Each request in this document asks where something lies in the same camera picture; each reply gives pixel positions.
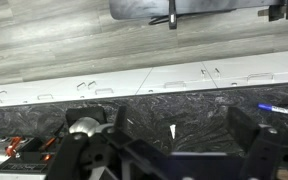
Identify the thin black cable loop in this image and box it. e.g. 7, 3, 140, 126
148, 15, 170, 27

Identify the white paper scrap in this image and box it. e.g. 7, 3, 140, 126
169, 123, 178, 140

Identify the steel and black coffee maker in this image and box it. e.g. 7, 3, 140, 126
0, 105, 109, 180

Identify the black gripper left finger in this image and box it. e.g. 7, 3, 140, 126
98, 105, 135, 143

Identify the steel coffee carafe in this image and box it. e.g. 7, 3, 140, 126
68, 116, 101, 138

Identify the blue marker pen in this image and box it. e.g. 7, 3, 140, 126
257, 102, 288, 116

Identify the white base cabinet row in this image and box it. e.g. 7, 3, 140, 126
0, 49, 288, 109

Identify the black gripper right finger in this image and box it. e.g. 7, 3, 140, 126
228, 106, 262, 158

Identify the black cart bracket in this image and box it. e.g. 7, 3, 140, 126
257, 0, 288, 23
167, 0, 179, 31

